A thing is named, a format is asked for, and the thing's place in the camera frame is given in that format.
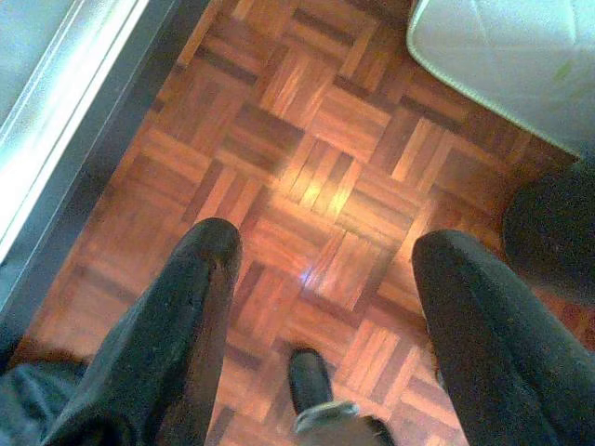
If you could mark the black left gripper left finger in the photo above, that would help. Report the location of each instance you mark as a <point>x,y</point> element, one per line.
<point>162,348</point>

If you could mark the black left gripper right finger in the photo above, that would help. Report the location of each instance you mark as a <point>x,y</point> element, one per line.
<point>502,353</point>

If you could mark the black trash bin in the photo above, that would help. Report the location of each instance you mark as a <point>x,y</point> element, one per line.
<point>558,232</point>

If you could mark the silver robot left leg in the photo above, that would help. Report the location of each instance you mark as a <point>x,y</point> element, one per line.
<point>344,427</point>

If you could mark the white quilted mattress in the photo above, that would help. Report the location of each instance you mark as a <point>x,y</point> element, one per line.
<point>502,46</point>

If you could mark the white door frame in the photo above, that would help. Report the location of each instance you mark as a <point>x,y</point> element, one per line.
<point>56,69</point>

